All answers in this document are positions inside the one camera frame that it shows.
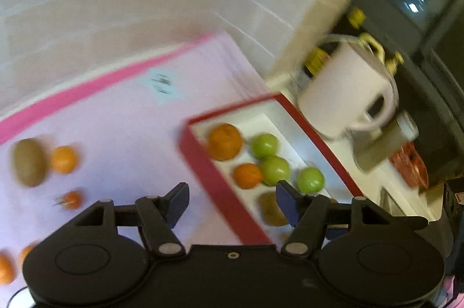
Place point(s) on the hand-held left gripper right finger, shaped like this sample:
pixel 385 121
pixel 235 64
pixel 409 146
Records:
pixel 286 200

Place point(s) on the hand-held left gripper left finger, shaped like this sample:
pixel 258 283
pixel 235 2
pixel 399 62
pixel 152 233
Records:
pixel 179 200

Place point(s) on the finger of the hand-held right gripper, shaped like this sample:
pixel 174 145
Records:
pixel 413 222

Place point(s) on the brown kiwi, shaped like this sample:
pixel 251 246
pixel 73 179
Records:
pixel 271 209
pixel 29 163

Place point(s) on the green apple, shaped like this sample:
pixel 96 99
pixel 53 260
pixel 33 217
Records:
pixel 265 145
pixel 310 180
pixel 276 170

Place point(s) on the red cardboard box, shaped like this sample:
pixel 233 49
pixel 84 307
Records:
pixel 210 177

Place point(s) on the small mandarin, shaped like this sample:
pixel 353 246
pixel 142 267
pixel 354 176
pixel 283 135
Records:
pixel 63 159
pixel 5 268
pixel 26 253
pixel 247 175

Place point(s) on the large orange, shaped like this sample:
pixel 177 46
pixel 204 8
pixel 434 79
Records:
pixel 224 141

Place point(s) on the steel sink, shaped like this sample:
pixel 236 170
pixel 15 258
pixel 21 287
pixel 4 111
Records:
pixel 395 201

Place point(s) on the glass jar white lid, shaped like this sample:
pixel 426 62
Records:
pixel 380 145

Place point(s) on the pink quilted mat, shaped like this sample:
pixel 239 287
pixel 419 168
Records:
pixel 127 119

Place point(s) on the cherry tomato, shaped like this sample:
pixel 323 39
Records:
pixel 71 199

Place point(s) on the white electric kettle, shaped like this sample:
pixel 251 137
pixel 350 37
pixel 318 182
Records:
pixel 344 87

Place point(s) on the dark bottle with yellow label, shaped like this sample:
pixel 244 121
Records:
pixel 317 59

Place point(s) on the dark window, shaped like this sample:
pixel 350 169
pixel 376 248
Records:
pixel 417 3

